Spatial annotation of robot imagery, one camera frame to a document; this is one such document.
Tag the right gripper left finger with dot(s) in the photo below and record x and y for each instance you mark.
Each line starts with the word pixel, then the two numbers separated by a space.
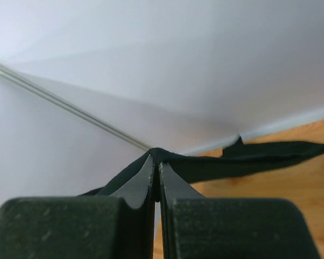
pixel 119 225

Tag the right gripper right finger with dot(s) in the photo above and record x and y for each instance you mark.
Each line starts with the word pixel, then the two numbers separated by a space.
pixel 195 226

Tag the black t-shirt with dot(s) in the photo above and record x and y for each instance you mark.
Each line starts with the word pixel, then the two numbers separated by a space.
pixel 237 160

